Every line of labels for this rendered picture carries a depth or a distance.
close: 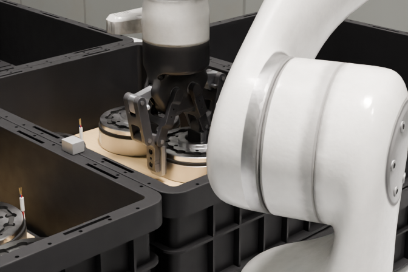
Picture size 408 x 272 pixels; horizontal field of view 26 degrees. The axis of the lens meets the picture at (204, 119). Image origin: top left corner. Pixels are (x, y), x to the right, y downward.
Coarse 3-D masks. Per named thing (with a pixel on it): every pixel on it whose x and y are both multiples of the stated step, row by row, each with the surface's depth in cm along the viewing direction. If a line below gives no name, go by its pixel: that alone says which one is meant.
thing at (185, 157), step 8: (176, 128) 109; (184, 128) 109; (168, 136) 107; (176, 136) 106; (168, 144) 104; (176, 144) 104; (168, 152) 101; (176, 152) 102; (184, 152) 102; (192, 152) 101; (200, 152) 102; (184, 160) 100; (192, 160) 100; (200, 160) 100
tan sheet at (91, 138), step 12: (84, 132) 116; (96, 132) 116; (96, 144) 112; (108, 156) 109; (120, 156) 109; (132, 156) 109; (144, 156) 109; (132, 168) 105; (144, 168) 105; (168, 180) 102
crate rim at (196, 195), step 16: (112, 48) 117; (128, 48) 118; (48, 64) 110; (64, 64) 112; (0, 80) 105; (0, 112) 94; (32, 128) 90; (96, 160) 82; (112, 160) 82; (128, 176) 79; (144, 176) 79; (160, 192) 76; (176, 192) 76; (192, 192) 77; (208, 192) 78; (176, 208) 76; (192, 208) 77
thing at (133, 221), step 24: (0, 120) 92; (48, 144) 86; (96, 168) 81; (144, 192) 76; (120, 216) 72; (144, 216) 73; (48, 240) 68; (72, 240) 68; (96, 240) 70; (120, 240) 72; (0, 264) 64; (24, 264) 66; (48, 264) 67; (72, 264) 69
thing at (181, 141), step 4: (184, 132) 106; (208, 132) 106; (180, 136) 105; (184, 136) 105; (180, 140) 104; (184, 140) 104; (180, 144) 104; (184, 144) 103; (188, 144) 103; (192, 144) 102; (196, 144) 102; (200, 144) 102; (204, 144) 103; (192, 148) 103; (196, 148) 102; (200, 148) 102; (204, 148) 103
